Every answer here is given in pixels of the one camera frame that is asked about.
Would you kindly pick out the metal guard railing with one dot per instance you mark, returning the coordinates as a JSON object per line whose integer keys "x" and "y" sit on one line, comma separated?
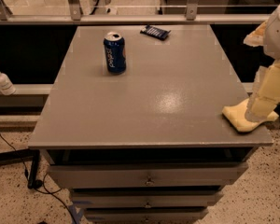
{"x": 78, "y": 12}

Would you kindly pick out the white plastic bottle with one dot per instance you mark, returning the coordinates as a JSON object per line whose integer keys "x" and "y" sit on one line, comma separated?
{"x": 6, "y": 86}

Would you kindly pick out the bottom grey drawer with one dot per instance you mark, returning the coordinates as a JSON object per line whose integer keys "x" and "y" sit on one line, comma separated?
{"x": 145, "y": 215}

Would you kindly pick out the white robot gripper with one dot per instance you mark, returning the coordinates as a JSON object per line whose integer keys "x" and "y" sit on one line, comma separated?
{"x": 279, "y": 34}

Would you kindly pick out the grey drawer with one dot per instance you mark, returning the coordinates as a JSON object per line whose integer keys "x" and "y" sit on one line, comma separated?
{"x": 146, "y": 175}
{"x": 145, "y": 199}
{"x": 145, "y": 215}

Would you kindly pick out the middle grey drawer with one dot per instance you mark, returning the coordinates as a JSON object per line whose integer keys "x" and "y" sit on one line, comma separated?
{"x": 145, "y": 199}

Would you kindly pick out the top grey drawer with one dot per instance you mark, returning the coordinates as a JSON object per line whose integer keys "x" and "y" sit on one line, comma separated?
{"x": 146, "y": 175}

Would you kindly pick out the grey drawer cabinet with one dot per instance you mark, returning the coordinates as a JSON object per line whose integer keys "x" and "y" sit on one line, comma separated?
{"x": 165, "y": 109}

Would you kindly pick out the blue Pepsi soda can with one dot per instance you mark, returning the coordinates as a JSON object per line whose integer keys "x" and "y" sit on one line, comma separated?
{"x": 114, "y": 45}

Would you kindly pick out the yellow sponge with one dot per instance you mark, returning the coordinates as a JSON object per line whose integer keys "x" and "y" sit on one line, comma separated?
{"x": 236, "y": 116}

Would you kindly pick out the black metal floor stand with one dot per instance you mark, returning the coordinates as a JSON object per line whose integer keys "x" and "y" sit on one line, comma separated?
{"x": 30, "y": 160}

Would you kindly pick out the blue snack packet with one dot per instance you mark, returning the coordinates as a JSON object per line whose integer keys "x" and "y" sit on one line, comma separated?
{"x": 155, "y": 32}

